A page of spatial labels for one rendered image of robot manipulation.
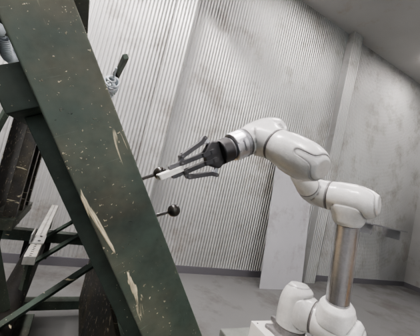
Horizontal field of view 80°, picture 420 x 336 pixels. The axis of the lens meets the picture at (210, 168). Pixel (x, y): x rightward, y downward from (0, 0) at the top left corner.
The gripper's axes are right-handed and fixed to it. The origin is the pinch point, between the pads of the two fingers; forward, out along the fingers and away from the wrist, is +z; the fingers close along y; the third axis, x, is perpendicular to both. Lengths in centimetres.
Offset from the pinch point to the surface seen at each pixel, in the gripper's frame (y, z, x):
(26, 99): -23.7, 23.0, -11.3
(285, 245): 254, -233, 266
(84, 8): -41.1, 6.5, -3.3
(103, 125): -15.6, 13.4, -17.3
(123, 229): 3.4, 16.9, -17.3
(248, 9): -163, -324, 313
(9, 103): -23.8, 25.6, -11.3
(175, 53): -112, -156, 303
